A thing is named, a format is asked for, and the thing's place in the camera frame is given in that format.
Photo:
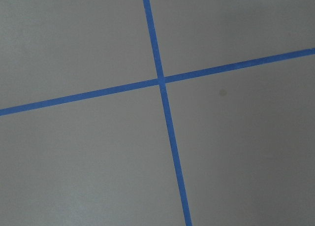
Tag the blue tape line crosswise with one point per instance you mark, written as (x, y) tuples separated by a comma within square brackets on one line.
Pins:
[(154, 82)]

